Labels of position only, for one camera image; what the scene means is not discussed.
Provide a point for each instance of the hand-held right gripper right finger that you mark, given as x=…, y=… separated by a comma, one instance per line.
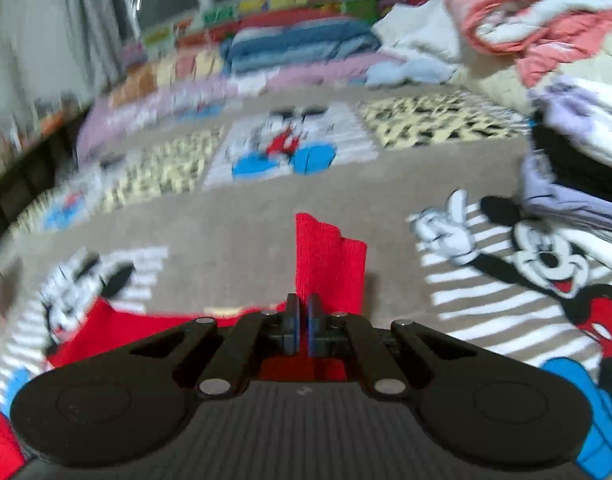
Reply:
x=314, y=322

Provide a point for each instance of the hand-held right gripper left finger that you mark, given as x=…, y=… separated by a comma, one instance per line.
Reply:
x=292, y=321

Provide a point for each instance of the red knit garment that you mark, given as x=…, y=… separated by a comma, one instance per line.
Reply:
x=329, y=265

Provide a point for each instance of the stack of folded clothes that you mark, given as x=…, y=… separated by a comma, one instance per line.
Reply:
x=576, y=160

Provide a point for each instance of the cartoon mouse printed blanket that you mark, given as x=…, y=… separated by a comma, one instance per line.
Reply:
x=246, y=240

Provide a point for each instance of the pink folded blanket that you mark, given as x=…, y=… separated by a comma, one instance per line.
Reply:
x=306, y=76

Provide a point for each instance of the light blue folded cloth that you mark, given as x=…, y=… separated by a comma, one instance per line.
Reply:
x=411, y=73

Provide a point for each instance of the blue striped folded blanket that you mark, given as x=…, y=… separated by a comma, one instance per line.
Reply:
x=296, y=45

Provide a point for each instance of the white folded cloth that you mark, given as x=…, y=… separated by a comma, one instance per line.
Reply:
x=421, y=30

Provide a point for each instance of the grey curtain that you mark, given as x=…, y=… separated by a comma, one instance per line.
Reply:
x=41, y=35

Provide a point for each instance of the pink and white quilt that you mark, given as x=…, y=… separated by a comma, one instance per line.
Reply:
x=536, y=10

